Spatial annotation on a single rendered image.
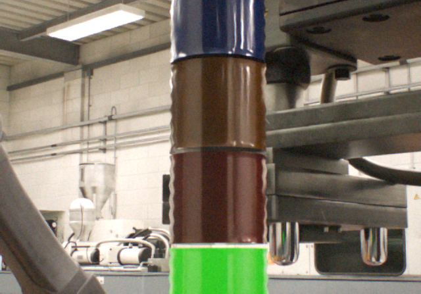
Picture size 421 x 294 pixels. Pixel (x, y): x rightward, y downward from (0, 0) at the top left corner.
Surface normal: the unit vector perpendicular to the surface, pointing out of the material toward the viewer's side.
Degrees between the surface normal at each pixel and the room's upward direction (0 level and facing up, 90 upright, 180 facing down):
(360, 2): 90
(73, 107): 90
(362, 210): 90
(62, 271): 79
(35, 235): 92
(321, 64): 180
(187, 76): 104
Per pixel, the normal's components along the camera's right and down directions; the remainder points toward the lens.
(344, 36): 0.00, 0.99
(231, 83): 0.26, -0.38
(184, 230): -0.68, 0.14
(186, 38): -0.58, -0.36
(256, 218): 0.69, 0.14
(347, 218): 0.76, -0.10
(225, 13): 0.14, 0.09
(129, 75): -0.70, -0.11
